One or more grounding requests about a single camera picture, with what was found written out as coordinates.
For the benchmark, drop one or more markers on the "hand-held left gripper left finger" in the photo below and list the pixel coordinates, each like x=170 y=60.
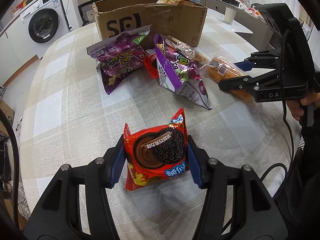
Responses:
x=117 y=167

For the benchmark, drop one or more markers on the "person's dark jacket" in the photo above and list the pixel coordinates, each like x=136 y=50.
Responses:
x=305 y=192

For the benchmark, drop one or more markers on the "white base cabinets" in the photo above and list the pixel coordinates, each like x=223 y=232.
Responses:
x=15 y=55

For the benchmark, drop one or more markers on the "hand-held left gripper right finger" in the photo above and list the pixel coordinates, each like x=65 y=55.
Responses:
x=195 y=166

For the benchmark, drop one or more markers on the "clear biscuit stick packet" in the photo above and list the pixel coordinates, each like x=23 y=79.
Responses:
x=186 y=51

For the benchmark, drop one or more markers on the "beige checkered tablecloth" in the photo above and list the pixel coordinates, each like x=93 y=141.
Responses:
x=75 y=105

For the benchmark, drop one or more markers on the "purple snack packet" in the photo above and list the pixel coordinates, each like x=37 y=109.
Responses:
x=120 y=57
x=180 y=75

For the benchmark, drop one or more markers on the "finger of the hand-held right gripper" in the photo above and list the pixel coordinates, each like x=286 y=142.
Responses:
x=243 y=65
x=235 y=83

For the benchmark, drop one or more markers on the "white side table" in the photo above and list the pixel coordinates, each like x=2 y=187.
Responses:
x=250 y=25

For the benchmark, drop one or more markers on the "brown cardboard box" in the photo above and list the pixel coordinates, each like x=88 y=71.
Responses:
x=150 y=22

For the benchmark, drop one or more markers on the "white washing machine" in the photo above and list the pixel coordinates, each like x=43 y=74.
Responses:
x=42 y=25

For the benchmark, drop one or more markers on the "white orange noodle snack packet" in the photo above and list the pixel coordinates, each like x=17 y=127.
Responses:
x=175 y=0

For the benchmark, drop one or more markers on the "white cup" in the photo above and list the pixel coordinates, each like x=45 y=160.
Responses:
x=230 y=15

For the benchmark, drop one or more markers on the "black white patterned cushion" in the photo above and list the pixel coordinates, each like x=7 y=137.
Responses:
x=86 y=13

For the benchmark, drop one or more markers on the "red cookie packet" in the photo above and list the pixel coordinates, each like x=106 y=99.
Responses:
x=155 y=155
x=150 y=63

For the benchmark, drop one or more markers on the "orange biscuit packet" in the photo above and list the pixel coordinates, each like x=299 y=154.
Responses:
x=225 y=73

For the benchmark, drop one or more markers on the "person's right hand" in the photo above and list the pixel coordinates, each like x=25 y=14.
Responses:
x=295 y=110

